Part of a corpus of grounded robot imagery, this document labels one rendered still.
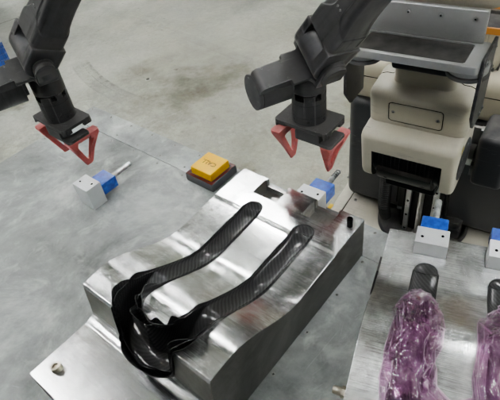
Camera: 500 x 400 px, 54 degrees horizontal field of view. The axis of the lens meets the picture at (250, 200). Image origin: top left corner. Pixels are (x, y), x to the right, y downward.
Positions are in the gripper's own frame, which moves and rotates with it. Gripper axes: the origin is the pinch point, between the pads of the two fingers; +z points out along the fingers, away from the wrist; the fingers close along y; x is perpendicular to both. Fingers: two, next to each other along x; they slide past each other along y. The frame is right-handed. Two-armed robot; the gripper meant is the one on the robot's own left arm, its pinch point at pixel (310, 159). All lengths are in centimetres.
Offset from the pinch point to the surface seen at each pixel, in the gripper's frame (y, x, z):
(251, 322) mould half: 11.3, -32.6, 1.1
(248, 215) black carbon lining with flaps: -4.0, -14.1, 4.5
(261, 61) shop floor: -146, 165, 94
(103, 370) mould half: -4.3, -48.0, 6.7
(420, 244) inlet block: 23.3, -4.7, 4.8
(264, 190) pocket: -6.5, -6.2, 5.8
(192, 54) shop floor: -195, 153, 95
